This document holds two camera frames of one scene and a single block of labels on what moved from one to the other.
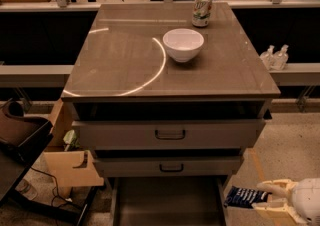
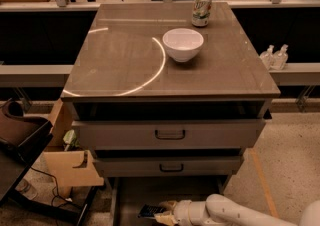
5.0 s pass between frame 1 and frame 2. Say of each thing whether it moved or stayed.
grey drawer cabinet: stayed
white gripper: moved
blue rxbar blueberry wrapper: moved
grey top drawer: stayed
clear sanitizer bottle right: stayed
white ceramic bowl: stayed
